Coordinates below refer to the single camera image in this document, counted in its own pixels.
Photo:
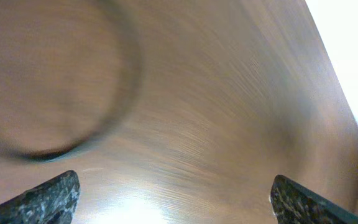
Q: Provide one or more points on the black speckled left gripper left finger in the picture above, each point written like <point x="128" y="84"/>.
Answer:
<point x="54" y="201"/>

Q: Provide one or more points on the black speckled left gripper right finger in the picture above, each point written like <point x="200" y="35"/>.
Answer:
<point x="294" y="203"/>

